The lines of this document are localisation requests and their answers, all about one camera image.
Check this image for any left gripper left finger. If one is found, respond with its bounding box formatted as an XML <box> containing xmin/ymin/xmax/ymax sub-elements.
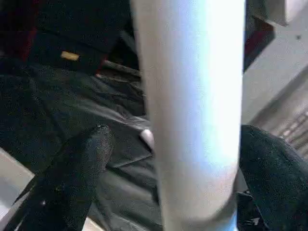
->
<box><xmin>4</xmin><ymin>125</ymin><xmax>115</xmax><ymax>231</ymax></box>

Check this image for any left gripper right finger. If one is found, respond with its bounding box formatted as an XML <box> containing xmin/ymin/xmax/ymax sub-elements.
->
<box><xmin>239</xmin><ymin>124</ymin><xmax>308</xmax><ymax>231</ymax></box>

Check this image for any black work mat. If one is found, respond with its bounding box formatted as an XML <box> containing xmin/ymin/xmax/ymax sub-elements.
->
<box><xmin>0</xmin><ymin>59</ymin><xmax>164</xmax><ymax>231</ymax></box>

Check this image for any grey metal rod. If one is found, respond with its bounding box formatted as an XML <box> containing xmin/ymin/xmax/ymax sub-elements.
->
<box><xmin>96</xmin><ymin>60</ymin><xmax>142</xmax><ymax>80</ymax></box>

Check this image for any small gold tag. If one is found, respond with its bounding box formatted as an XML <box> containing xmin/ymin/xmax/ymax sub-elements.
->
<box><xmin>61</xmin><ymin>51</ymin><xmax>79</xmax><ymax>61</ymax></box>

